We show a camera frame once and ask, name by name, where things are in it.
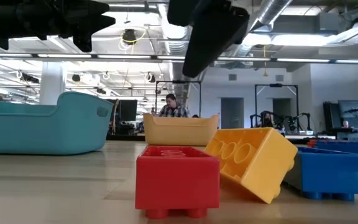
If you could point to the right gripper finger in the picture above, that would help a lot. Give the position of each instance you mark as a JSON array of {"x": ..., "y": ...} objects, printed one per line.
[{"x": 216, "y": 40}]

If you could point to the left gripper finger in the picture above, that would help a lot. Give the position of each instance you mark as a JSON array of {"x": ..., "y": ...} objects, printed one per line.
[
  {"x": 95, "y": 24},
  {"x": 92, "y": 7}
]

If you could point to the yellow toy building block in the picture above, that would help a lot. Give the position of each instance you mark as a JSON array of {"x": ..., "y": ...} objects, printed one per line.
[{"x": 269, "y": 168}]

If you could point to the red toy building block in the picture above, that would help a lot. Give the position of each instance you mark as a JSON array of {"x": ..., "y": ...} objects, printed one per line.
[
  {"x": 176, "y": 183},
  {"x": 312, "y": 143}
]

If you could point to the blue toy building block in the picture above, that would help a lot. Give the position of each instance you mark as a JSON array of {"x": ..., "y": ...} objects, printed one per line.
[
  {"x": 340, "y": 148},
  {"x": 334, "y": 174}
]

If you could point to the linear ceiling light strip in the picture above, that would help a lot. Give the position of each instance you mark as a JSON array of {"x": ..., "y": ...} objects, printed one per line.
[{"x": 64, "y": 56}]

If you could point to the white column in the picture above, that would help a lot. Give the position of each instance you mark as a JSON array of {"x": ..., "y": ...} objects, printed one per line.
[{"x": 51, "y": 82}]

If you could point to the grey door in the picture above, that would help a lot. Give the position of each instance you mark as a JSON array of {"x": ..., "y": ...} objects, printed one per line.
[
  {"x": 232, "y": 113},
  {"x": 286, "y": 107}
]

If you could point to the person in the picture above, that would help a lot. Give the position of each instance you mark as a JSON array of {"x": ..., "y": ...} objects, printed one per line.
[
  {"x": 173, "y": 109},
  {"x": 266, "y": 118}
]

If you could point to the ceiling light panel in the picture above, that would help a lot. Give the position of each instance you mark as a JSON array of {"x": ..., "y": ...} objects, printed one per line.
[{"x": 303, "y": 40}]

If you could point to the black monitor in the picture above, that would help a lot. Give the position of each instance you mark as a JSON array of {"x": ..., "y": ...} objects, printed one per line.
[{"x": 127, "y": 110}]

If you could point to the yellow-orange plastic bin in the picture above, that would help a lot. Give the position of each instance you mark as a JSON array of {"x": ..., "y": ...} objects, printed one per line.
[{"x": 179, "y": 132}]

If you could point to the turquoise plastic bin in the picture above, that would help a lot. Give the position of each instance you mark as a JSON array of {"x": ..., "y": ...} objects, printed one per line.
[{"x": 42, "y": 133}]

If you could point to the grey computer monitor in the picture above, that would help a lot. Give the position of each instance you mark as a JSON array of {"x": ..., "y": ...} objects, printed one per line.
[{"x": 353, "y": 107}]

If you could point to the dark desk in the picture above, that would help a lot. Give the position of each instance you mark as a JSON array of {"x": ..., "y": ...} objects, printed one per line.
[{"x": 356, "y": 130}]

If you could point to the silver spiral air duct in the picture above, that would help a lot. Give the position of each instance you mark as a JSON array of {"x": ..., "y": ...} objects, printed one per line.
[
  {"x": 272, "y": 12},
  {"x": 172, "y": 40}
]

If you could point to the black rig frame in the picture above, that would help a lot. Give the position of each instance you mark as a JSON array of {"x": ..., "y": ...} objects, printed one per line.
[
  {"x": 277, "y": 85},
  {"x": 179, "y": 81}
]

